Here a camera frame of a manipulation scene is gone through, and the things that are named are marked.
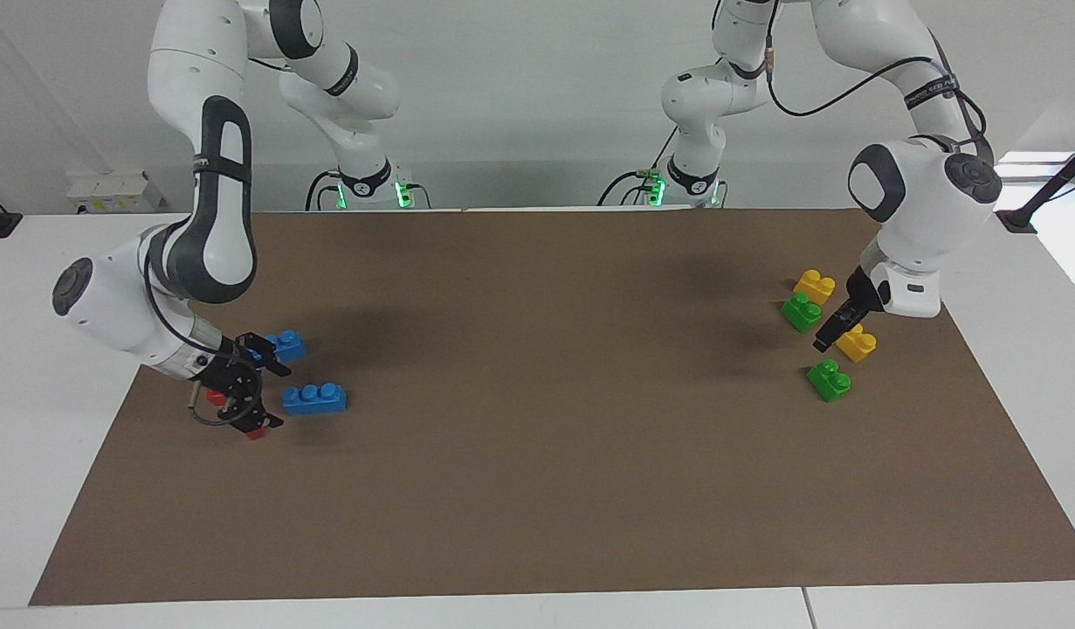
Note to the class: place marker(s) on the left Franka gripper body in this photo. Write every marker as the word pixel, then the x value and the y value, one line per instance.
pixel 913 293

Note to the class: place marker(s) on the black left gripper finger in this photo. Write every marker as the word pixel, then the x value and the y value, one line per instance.
pixel 843 330
pixel 832 321

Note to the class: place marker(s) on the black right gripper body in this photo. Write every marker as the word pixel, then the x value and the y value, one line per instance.
pixel 231 376

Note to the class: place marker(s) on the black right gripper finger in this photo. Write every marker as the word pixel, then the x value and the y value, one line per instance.
pixel 253 416
pixel 262 348

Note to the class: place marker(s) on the green two-stud toy block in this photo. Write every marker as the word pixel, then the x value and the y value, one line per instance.
pixel 801 314
pixel 828 383

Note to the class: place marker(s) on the blue three-stud toy block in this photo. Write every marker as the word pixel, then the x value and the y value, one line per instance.
pixel 291 347
pixel 314 402

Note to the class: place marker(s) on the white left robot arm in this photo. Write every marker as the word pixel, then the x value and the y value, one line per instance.
pixel 921 183

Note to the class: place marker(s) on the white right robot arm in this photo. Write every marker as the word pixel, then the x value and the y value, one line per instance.
pixel 214 218

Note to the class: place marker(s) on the red one-stud toy block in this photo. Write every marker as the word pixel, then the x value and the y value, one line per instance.
pixel 215 398
pixel 258 434

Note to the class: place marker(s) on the yellow two-stud toy block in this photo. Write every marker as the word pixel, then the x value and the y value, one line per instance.
pixel 814 288
pixel 858 345

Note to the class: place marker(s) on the brown table mat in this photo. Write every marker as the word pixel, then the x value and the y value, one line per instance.
pixel 546 489

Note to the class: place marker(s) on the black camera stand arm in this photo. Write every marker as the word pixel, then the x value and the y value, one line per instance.
pixel 1022 218

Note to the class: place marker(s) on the white wall box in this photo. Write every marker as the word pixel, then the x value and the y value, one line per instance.
pixel 109 192

